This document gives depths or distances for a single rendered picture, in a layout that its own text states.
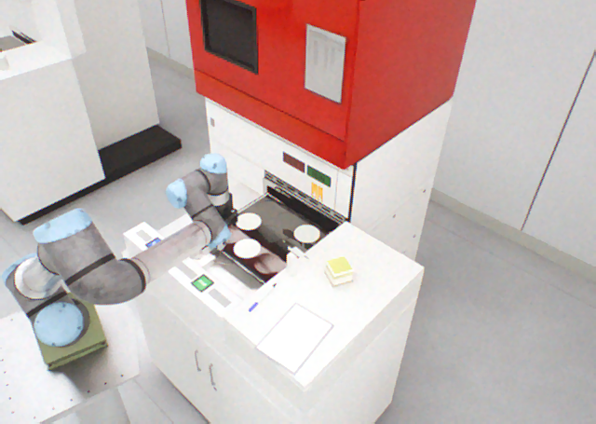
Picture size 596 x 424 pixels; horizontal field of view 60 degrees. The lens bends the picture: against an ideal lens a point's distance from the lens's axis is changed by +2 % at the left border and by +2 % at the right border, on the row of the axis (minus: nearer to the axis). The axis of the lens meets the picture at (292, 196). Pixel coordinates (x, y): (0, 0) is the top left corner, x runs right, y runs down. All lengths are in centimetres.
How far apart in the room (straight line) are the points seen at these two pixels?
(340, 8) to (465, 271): 208
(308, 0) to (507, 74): 170
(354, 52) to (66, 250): 94
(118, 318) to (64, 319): 36
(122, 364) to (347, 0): 129
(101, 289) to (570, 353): 245
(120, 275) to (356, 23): 92
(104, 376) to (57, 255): 67
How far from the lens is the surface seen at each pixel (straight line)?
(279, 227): 202
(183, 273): 180
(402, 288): 176
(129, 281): 123
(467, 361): 286
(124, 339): 185
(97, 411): 209
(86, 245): 120
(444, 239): 342
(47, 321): 159
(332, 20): 158
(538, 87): 307
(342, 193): 191
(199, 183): 148
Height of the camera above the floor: 227
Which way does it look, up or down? 39 degrees down
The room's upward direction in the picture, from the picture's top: 1 degrees clockwise
